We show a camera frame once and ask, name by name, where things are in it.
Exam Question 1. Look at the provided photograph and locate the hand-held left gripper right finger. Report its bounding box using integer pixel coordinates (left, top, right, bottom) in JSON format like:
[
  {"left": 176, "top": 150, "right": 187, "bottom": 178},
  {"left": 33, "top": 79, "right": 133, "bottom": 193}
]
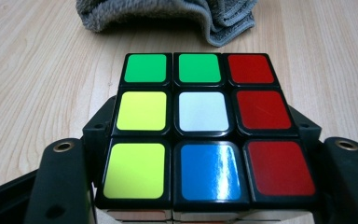
[{"left": 288, "top": 105, "right": 324, "bottom": 147}]

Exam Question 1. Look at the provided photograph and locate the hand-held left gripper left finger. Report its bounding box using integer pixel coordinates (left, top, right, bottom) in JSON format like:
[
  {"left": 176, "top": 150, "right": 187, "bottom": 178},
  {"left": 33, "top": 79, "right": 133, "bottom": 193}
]
[{"left": 82, "top": 95, "right": 117, "bottom": 189}]

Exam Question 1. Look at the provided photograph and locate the multicoloured puzzle cube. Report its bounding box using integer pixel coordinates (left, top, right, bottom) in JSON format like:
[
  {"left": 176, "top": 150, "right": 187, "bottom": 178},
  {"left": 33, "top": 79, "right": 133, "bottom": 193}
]
[{"left": 94, "top": 51, "right": 321, "bottom": 224}]

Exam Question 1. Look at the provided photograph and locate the grey fluffy cloth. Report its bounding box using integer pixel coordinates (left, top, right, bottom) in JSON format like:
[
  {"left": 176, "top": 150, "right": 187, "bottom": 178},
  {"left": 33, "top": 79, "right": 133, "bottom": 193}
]
[{"left": 75, "top": 0, "right": 259, "bottom": 49}]

